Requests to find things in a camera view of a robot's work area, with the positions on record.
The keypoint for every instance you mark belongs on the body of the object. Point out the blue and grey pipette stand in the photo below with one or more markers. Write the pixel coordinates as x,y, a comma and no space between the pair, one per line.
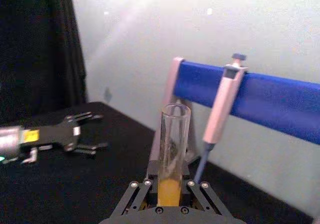
275,96

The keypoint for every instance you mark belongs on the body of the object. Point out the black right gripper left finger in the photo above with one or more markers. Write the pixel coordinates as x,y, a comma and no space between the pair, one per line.
140,196

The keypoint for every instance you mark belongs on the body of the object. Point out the black curtain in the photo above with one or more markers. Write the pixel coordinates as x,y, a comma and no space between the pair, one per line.
37,46

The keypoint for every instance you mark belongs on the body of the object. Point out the glass tube with yellow liquid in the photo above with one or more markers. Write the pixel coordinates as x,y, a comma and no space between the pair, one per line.
168,191

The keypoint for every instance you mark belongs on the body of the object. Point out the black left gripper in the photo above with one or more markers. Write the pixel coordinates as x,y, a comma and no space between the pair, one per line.
55,135

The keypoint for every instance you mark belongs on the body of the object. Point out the black table cloth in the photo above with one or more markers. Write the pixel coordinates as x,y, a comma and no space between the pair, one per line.
75,189

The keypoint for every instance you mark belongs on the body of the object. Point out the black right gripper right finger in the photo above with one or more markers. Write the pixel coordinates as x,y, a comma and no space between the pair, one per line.
200,196

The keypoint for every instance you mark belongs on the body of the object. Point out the grey pipette with blue tip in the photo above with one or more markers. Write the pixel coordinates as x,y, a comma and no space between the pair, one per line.
222,108

